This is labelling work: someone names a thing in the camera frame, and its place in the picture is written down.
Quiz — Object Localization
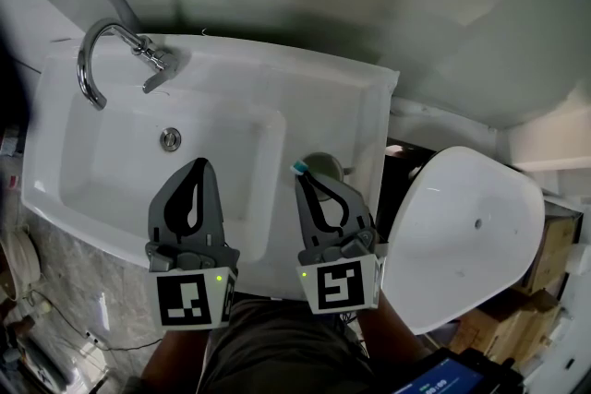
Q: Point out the round beige bucket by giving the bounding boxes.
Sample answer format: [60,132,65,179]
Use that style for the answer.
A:
[0,227,43,302]

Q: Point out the white oval bathtub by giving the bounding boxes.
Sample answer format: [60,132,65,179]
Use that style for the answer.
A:
[384,145,547,336]

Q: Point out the white ceramic washbasin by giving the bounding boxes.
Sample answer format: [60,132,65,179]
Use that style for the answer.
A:
[19,32,401,304]

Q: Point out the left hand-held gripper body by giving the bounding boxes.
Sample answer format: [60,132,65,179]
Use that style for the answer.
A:
[144,239,241,332]

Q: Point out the chrome faucet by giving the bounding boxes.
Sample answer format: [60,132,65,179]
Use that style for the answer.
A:
[76,17,179,112]

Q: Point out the person's right forearm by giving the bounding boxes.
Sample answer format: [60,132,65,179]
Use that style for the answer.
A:
[358,289,434,366]

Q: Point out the person's left forearm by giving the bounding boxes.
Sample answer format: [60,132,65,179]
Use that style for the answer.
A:
[139,326,210,394]

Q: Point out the black floor cable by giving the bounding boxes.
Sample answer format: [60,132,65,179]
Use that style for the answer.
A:
[26,289,163,352]

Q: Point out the grey cup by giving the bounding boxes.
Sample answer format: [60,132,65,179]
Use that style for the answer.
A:
[301,151,356,205]

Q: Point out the white sliding door frame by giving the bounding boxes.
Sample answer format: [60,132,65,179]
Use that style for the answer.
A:
[493,78,591,199]

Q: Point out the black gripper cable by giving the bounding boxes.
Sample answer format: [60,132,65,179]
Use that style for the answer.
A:
[338,310,371,357]

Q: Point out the black device with blue screen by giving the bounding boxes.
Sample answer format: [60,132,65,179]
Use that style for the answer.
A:
[404,347,526,394]

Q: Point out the person's grey shorts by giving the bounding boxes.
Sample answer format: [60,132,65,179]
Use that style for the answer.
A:
[197,293,376,394]

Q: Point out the small cardboard box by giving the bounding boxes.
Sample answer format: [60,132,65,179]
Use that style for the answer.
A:
[525,210,579,297]

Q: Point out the large cardboard box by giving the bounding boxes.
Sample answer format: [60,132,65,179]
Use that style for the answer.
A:
[449,284,563,371]

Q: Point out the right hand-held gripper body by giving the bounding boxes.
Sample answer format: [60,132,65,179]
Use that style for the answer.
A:
[295,227,387,316]

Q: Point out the teal and white toothbrush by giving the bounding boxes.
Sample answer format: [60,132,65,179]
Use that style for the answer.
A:
[289,160,320,177]

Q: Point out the chrome washbasin drain plug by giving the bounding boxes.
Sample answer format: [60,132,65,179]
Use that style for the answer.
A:
[159,126,183,151]

